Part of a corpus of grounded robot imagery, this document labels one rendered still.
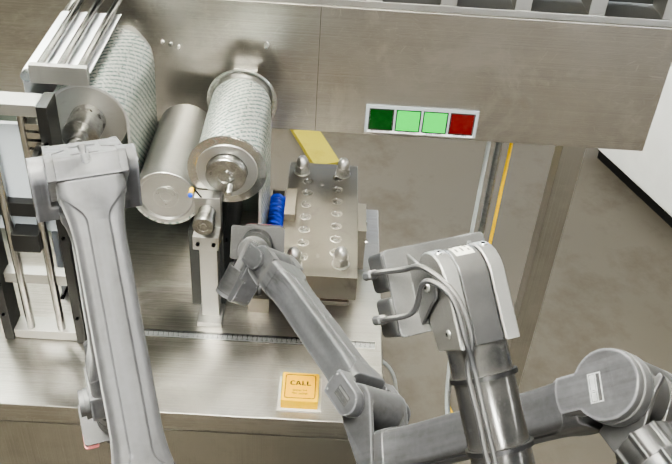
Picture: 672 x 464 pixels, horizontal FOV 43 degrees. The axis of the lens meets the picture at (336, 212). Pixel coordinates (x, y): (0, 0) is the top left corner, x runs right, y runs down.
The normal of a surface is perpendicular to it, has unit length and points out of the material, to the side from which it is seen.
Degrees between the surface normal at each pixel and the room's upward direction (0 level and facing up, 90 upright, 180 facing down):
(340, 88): 90
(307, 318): 51
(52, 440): 90
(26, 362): 0
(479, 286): 44
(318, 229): 0
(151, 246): 0
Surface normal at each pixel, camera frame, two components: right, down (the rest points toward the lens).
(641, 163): -0.94, 0.17
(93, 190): 0.29, -0.17
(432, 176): 0.06, -0.79
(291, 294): -0.69, -0.37
